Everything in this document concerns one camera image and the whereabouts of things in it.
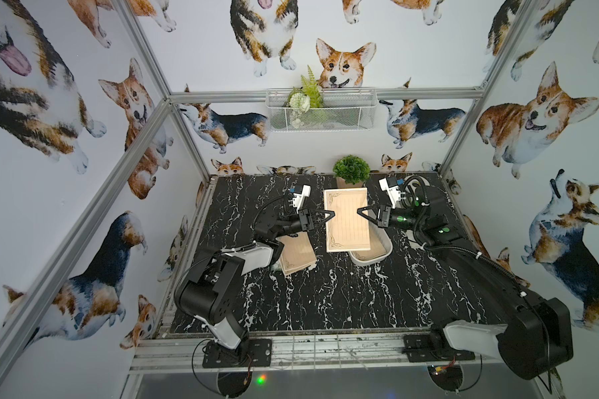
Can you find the white wire wall basket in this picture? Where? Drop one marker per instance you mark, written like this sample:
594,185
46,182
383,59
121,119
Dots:
344,110

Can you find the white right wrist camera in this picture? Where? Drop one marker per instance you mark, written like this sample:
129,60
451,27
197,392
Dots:
392,187

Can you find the artificial fern and flower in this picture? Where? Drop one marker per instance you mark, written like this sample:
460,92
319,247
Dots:
304,104

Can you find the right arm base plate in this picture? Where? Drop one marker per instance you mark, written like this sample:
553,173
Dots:
432,347

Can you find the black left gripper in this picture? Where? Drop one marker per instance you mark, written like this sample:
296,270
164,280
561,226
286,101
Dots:
309,219

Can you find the potted green plant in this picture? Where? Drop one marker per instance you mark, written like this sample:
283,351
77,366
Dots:
351,172

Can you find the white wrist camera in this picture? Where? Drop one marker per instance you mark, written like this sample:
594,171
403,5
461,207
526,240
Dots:
299,193
392,187

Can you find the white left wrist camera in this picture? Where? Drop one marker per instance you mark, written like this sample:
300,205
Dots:
299,193

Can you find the tan stationery paper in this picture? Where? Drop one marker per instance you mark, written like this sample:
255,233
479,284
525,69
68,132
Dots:
297,255
347,231

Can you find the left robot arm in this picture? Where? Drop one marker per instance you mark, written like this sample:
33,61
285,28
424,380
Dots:
208,290

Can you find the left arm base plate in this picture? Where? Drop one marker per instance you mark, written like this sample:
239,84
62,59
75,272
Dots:
251,352

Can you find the white storage box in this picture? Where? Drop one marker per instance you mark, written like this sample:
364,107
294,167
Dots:
381,247

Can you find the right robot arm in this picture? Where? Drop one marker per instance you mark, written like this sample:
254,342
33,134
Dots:
533,335

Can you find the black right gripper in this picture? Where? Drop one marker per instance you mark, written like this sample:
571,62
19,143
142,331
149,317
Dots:
383,217

